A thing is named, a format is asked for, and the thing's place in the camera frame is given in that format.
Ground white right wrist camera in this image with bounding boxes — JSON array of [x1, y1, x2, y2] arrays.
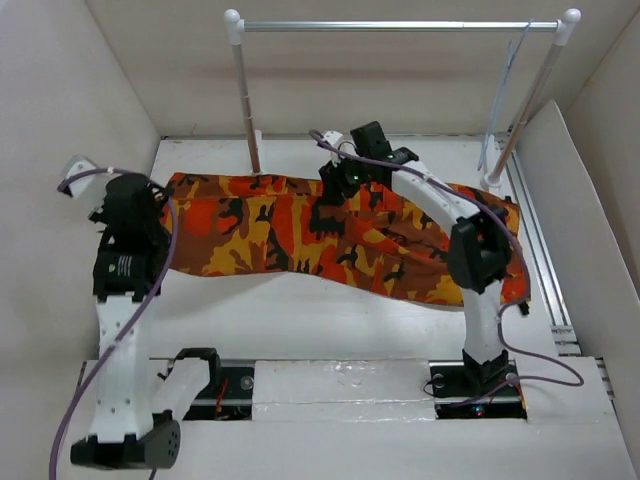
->
[[321, 130, 347, 165]]

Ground orange camouflage trousers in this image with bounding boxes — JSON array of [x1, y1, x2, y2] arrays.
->
[[159, 171, 532, 316]]

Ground aluminium side rail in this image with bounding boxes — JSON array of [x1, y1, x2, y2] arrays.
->
[[504, 150, 582, 357]]

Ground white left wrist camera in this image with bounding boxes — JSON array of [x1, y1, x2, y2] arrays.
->
[[57, 155, 110, 209]]

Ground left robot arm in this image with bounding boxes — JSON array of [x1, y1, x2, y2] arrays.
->
[[70, 172, 223, 472]]

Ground blue wire hanger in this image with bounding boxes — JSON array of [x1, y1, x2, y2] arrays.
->
[[477, 19, 533, 171]]

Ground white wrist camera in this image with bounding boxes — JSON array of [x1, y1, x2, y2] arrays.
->
[[57, 155, 110, 209], [321, 130, 347, 165]]

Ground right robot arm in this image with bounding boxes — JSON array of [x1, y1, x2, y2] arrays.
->
[[310, 121, 516, 397]]

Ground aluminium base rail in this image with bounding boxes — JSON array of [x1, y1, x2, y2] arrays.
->
[[185, 359, 527, 422]]

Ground white clothes rack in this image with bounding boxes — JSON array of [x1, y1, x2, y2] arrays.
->
[[224, 8, 582, 189]]

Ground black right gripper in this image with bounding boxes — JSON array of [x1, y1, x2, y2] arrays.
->
[[319, 150, 372, 206]]

